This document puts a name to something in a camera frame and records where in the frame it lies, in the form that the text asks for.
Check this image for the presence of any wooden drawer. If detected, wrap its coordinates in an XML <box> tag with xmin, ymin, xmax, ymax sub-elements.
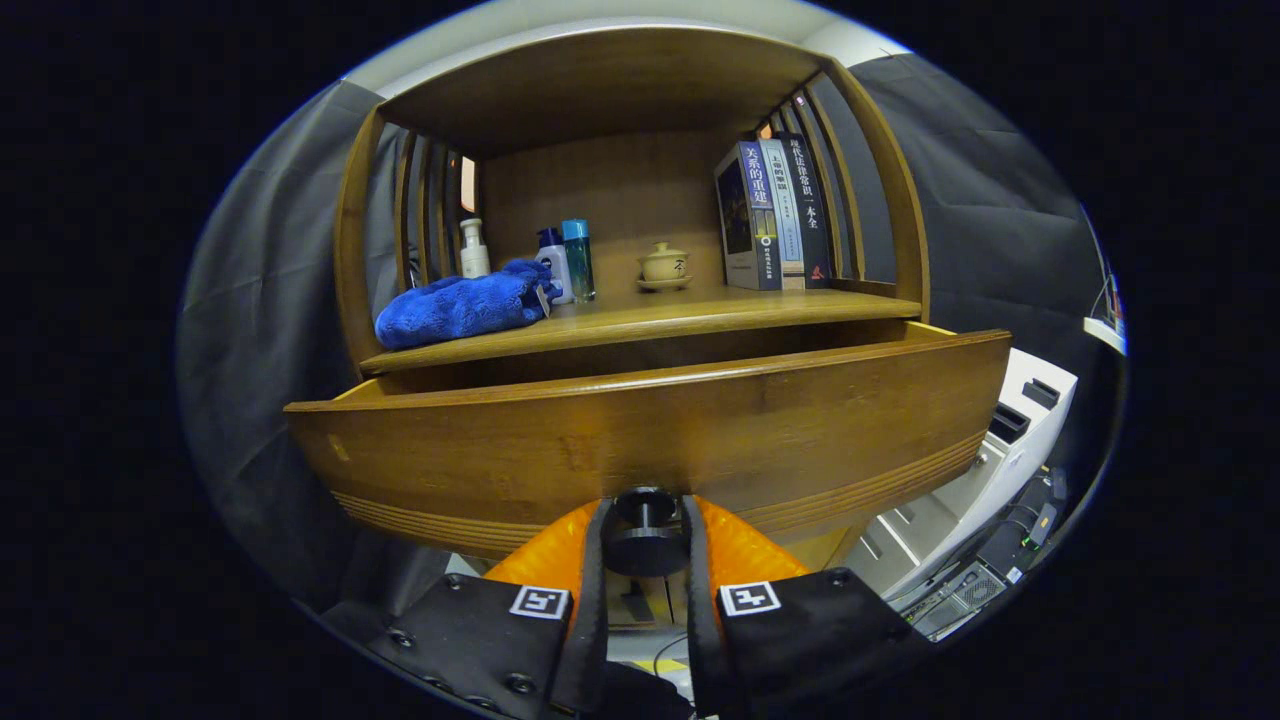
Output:
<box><xmin>284</xmin><ymin>325</ymin><xmax>1013</xmax><ymax>581</ymax></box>

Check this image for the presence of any wooden cabinet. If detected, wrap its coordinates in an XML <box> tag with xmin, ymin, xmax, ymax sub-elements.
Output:
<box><xmin>333</xmin><ymin>27</ymin><xmax>931</xmax><ymax>576</ymax></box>

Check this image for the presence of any blue towel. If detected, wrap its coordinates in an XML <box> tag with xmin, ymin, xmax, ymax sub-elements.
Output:
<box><xmin>375</xmin><ymin>259</ymin><xmax>563</xmax><ymax>351</ymax></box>

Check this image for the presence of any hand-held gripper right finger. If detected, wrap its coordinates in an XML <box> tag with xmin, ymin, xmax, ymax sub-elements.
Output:
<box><xmin>680</xmin><ymin>493</ymin><xmax>941</xmax><ymax>719</ymax></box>

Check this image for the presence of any white pump bottle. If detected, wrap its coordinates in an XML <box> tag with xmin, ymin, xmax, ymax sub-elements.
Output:
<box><xmin>458</xmin><ymin>218</ymin><xmax>492</xmax><ymax>279</ymax></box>

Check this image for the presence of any grey computer case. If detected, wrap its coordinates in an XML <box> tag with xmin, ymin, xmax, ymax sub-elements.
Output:
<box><xmin>905</xmin><ymin>465</ymin><xmax>1069</xmax><ymax>643</ymax></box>

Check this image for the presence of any teal bottle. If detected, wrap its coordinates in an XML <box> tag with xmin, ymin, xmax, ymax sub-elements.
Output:
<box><xmin>561</xmin><ymin>219</ymin><xmax>597</xmax><ymax>303</ymax></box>

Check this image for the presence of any black backdrop cloth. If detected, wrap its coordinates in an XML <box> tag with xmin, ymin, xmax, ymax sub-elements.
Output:
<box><xmin>178</xmin><ymin>52</ymin><xmax>1111</xmax><ymax>611</ymax></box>

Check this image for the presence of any white storage box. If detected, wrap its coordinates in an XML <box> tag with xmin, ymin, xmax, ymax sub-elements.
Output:
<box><xmin>860</xmin><ymin>347</ymin><xmax>1079</xmax><ymax>601</ymax></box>

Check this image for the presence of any black spine book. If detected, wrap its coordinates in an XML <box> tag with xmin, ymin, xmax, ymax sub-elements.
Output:
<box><xmin>778</xmin><ymin>133</ymin><xmax>834</xmax><ymax>289</ymax></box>

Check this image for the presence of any beige lidded teacup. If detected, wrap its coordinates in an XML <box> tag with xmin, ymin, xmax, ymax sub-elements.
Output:
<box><xmin>637</xmin><ymin>241</ymin><xmax>694</xmax><ymax>293</ymax></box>

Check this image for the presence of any pale blue spine book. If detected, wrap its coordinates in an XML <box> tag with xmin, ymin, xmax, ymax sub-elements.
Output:
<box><xmin>758</xmin><ymin>138</ymin><xmax>807</xmax><ymax>291</ymax></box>

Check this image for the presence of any wooden countertop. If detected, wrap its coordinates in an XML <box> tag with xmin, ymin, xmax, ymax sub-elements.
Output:
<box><xmin>360</xmin><ymin>280</ymin><xmax>923</xmax><ymax>376</ymax></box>

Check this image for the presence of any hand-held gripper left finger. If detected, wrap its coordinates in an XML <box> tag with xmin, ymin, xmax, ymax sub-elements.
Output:
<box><xmin>365</xmin><ymin>495</ymin><xmax>613</xmax><ymax>720</ymax></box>

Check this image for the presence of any white bottle blue cap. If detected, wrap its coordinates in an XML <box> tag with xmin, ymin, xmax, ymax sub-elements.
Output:
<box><xmin>535</xmin><ymin>227</ymin><xmax>575</xmax><ymax>305</ymax></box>

